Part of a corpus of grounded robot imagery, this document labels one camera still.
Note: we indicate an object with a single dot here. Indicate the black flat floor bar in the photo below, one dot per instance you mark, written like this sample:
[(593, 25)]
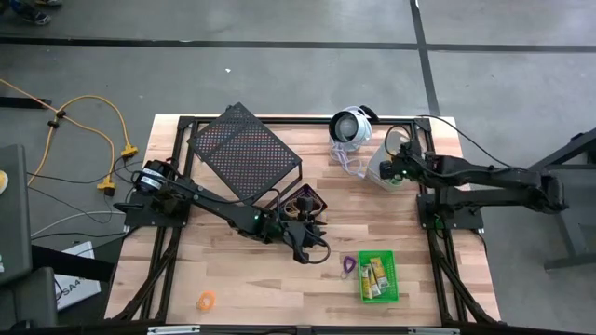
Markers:
[(23, 102)]

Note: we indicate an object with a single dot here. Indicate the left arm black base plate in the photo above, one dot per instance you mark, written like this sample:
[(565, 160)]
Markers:
[(135, 216)]

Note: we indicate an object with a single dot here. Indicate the silver bracket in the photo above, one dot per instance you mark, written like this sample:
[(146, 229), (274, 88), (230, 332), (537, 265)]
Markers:
[(433, 331), (173, 330)]

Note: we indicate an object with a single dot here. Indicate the black perforated metal stand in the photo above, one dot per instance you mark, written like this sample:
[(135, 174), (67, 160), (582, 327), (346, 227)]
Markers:
[(242, 149)]

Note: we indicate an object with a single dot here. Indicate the white plastic bin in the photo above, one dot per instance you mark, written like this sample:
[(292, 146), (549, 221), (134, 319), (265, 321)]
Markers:
[(376, 172)]

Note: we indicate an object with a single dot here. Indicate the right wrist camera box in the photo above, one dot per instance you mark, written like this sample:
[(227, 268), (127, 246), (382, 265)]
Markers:
[(386, 170)]

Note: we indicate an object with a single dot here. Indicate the grey cabinet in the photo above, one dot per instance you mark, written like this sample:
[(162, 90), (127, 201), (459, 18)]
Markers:
[(14, 223)]

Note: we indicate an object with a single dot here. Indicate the white bullet security camera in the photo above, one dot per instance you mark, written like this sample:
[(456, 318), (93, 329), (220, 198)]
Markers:
[(347, 128)]

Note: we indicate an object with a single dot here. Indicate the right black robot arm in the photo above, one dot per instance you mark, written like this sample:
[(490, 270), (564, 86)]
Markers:
[(489, 174)]

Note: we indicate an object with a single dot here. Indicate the green slotted plastic basket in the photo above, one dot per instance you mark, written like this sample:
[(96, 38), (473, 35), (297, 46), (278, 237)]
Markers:
[(392, 288)]

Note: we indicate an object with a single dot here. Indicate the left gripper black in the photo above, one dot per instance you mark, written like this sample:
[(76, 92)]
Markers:
[(298, 235)]

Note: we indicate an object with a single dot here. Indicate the yellow round object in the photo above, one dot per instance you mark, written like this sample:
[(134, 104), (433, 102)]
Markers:
[(3, 181)]

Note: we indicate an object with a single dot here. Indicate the person's foot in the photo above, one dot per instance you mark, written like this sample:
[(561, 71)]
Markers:
[(39, 17)]

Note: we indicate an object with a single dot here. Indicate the black slotted plastic basket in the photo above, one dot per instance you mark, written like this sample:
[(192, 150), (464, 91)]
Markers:
[(316, 197)]

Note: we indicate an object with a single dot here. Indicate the white printed cardboard box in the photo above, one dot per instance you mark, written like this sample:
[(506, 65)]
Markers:
[(79, 295)]

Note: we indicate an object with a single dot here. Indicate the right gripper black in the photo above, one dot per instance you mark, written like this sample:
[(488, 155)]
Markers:
[(412, 163)]

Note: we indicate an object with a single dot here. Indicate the dark grey metal table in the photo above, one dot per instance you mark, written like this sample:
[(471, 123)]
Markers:
[(565, 218)]

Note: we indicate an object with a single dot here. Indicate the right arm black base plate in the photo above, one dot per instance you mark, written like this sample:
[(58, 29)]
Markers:
[(465, 218)]

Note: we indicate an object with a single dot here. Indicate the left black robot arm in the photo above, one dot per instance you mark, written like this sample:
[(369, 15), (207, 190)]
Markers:
[(209, 202)]

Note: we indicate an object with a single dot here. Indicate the yellow printed packet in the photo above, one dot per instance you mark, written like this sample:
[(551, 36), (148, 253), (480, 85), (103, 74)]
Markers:
[(366, 284), (379, 270), (375, 287)]

